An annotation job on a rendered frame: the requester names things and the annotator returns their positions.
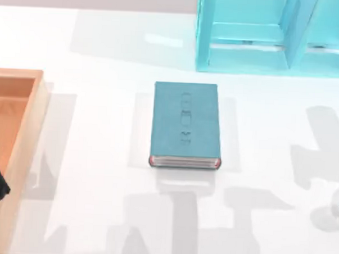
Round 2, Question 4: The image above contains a teal hardcover book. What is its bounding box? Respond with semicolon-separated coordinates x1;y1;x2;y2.
148;81;225;171

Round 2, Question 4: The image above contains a light blue rack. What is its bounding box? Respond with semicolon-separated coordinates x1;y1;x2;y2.
193;0;339;79

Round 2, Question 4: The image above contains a shallow salmon-coloured box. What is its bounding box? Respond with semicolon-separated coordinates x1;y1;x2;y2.
0;68;52;254

